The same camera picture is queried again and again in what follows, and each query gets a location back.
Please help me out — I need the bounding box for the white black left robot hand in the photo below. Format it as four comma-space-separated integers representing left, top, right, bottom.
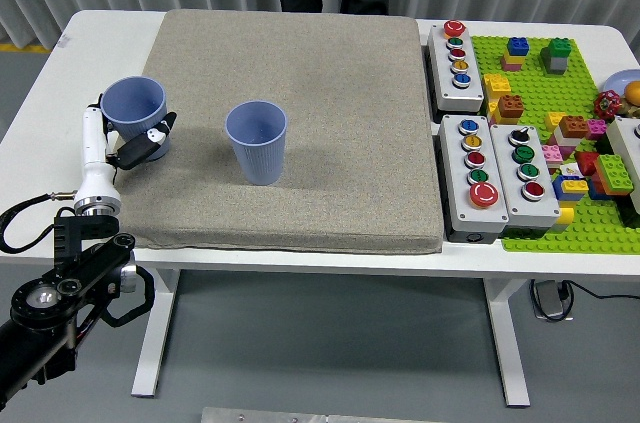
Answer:
73, 94, 178, 205

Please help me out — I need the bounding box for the blue ribbed plastic cup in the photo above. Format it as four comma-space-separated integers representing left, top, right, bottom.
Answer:
101, 75, 172, 160
224, 100, 288, 187

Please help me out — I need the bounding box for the blue toy brick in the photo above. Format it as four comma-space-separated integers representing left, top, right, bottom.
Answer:
587, 177, 619, 202
552, 175, 576, 202
505, 36, 530, 58

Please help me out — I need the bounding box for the five-button grey control box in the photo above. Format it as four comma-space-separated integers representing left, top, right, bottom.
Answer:
437, 114, 509, 244
423, 19, 485, 114

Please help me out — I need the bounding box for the dark green toy brick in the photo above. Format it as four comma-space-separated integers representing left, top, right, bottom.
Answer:
539, 37, 572, 62

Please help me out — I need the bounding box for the lime green brick baseplate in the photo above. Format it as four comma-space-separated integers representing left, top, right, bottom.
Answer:
469, 35, 640, 255

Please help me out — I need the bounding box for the brown toy brick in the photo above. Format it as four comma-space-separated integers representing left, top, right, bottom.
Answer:
558, 115, 590, 140
497, 94, 525, 121

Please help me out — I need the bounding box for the lavender plate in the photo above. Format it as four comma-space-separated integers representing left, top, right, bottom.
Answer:
598, 69, 640, 107

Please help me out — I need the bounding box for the white table leg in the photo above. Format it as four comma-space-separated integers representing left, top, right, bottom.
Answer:
130, 267, 181, 399
482, 276, 531, 407

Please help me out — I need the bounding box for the white toy brick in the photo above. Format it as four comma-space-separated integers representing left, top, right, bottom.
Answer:
552, 130, 584, 147

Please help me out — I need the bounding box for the red toy valve wheel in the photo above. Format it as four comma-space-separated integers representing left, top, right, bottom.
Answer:
593, 90, 623, 121

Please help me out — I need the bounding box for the grey-brown fabric mat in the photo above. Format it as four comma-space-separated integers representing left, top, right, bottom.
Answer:
107, 8, 446, 255

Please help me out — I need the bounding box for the orange toy bun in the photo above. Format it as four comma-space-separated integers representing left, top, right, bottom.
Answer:
622, 81, 640, 119

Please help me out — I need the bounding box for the red toy brick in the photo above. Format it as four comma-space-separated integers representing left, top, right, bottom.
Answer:
574, 151, 599, 177

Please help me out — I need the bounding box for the large lime green toy brick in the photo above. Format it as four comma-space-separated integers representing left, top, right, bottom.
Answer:
593, 153, 634, 194

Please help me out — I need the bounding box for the grey power adapter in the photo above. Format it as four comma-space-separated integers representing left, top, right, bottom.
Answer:
530, 280, 574, 322

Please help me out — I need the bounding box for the four-control grey switch box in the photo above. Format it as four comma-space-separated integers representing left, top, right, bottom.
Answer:
488, 123, 561, 239

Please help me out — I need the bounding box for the black power cable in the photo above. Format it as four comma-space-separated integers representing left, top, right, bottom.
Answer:
563, 280, 640, 302

